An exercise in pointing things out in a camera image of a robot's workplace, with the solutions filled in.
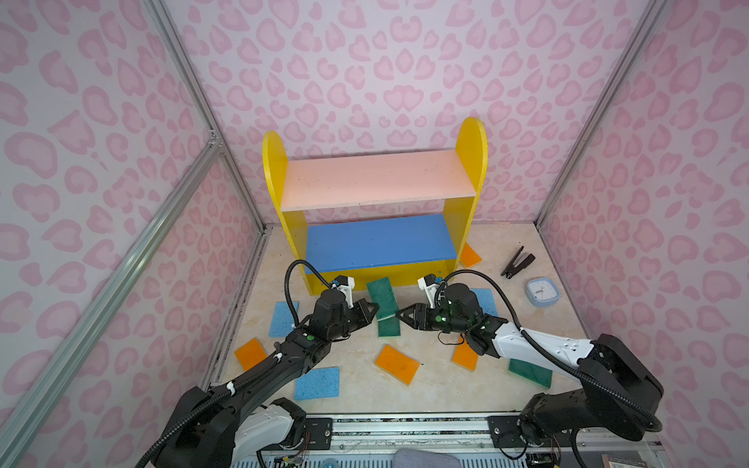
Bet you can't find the blue sponge front left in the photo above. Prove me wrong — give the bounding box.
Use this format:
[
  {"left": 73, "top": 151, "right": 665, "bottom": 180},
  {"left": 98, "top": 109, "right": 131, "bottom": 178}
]
[{"left": 294, "top": 367, "right": 341, "bottom": 401}]

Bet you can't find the orange sponge right centre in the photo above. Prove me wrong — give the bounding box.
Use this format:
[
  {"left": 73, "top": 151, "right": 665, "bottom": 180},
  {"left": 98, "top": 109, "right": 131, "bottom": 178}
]
[{"left": 452, "top": 342, "right": 479, "bottom": 372}]

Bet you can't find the blue sponge right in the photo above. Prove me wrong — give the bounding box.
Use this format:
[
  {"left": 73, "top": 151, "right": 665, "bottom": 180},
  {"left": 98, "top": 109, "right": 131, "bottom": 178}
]
[{"left": 472, "top": 289, "right": 499, "bottom": 317}]

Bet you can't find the black clip tool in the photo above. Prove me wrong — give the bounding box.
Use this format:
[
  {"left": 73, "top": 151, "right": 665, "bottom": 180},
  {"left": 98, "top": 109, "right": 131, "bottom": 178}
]
[{"left": 501, "top": 246, "right": 536, "bottom": 279}]

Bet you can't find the blue sponge far left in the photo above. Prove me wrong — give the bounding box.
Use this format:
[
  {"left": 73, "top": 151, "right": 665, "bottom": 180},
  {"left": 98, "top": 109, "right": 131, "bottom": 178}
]
[{"left": 268, "top": 301, "right": 295, "bottom": 339}]

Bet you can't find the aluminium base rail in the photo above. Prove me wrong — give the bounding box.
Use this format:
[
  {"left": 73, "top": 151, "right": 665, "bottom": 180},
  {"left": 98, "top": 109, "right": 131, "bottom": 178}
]
[{"left": 157, "top": 408, "right": 674, "bottom": 468}]

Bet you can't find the small blue white clock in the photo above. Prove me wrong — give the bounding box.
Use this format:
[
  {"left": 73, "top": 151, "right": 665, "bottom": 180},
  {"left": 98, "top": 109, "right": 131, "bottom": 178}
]
[{"left": 525, "top": 278, "right": 561, "bottom": 308}]

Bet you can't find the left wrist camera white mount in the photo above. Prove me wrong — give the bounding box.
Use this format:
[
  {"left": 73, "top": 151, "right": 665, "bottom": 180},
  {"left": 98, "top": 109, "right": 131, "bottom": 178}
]
[{"left": 332, "top": 275, "right": 355, "bottom": 308}]

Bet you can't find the right aluminium frame post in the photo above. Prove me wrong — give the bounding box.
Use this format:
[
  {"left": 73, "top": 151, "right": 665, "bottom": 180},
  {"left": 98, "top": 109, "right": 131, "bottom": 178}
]
[{"left": 534, "top": 0, "right": 672, "bottom": 230}]

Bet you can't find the orange sponge left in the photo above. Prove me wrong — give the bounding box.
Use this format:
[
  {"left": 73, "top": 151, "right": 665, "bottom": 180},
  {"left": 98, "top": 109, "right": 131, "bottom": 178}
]
[{"left": 234, "top": 339, "right": 268, "bottom": 372}]

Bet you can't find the yellow shelf with coloured boards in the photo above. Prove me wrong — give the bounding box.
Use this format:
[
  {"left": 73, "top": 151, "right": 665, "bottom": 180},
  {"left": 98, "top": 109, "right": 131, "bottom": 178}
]
[{"left": 263, "top": 117, "right": 489, "bottom": 290}]

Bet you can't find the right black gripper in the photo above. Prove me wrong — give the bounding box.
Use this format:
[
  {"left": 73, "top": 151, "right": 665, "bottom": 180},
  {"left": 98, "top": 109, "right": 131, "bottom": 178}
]
[{"left": 394, "top": 303, "right": 469, "bottom": 335}]

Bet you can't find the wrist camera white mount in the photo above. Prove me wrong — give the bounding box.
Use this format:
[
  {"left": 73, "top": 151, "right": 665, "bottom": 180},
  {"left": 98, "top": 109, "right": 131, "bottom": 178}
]
[
  {"left": 417, "top": 274, "right": 442, "bottom": 308},
  {"left": 332, "top": 275, "right": 355, "bottom": 308}
]

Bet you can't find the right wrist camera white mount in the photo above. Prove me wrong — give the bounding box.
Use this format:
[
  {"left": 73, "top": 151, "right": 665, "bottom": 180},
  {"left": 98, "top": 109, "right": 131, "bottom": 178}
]
[{"left": 417, "top": 274, "right": 442, "bottom": 308}]

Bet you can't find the green sponge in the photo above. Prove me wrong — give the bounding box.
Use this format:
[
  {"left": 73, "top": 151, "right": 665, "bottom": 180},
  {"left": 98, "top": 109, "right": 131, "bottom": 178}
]
[
  {"left": 367, "top": 278, "right": 399, "bottom": 322},
  {"left": 378, "top": 316, "right": 401, "bottom": 339}
]

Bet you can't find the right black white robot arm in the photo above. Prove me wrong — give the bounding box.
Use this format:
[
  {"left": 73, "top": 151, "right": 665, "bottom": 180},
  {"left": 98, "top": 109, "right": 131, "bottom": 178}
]
[{"left": 397, "top": 284, "right": 664, "bottom": 445}]

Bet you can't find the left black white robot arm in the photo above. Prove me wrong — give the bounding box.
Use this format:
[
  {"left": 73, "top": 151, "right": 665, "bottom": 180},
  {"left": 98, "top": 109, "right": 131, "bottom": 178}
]
[{"left": 136, "top": 289, "right": 380, "bottom": 467}]

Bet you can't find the green sponge near right arm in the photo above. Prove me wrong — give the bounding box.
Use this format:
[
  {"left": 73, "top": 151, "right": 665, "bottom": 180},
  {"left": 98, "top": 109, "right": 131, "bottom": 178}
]
[{"left": 508, "top": 359, "right": 553, "bottom": 389}]

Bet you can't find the left aluminium frame beam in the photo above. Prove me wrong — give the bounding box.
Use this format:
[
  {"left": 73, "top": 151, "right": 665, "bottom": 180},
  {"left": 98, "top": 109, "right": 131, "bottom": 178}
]
[{"left": 1, "top": 136, "right": 224, "bottom": 467}]

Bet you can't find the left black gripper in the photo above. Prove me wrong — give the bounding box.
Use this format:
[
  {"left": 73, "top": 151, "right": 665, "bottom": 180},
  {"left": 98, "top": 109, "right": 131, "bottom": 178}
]
[{"left": 328, "top": 298, "right": 380, "bottom": 343}]

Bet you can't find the orange sponge beside shelf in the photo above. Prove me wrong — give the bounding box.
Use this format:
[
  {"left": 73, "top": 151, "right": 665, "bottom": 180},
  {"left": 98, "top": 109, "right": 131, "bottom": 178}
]
[{"left": 460, "top": 243, "right": 483, "bottom": 268}]

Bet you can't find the blue sponge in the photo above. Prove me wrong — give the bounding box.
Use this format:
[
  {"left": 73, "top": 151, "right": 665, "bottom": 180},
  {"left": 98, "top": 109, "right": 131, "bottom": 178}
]
[
  {"left": 472, "top": 289, "right": 499, "bottom": 317},
  {"left": 268, "top": 301, "right": 295, "bottom": 339},
  {"left": 294, "top": 367, "right": 341, "bottom": 401}
]

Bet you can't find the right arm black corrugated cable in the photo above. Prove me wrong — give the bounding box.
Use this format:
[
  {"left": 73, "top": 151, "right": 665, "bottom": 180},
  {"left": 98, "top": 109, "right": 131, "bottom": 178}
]
[{"left": 435, "top": 268, "right": 662, "bottom": 428}]

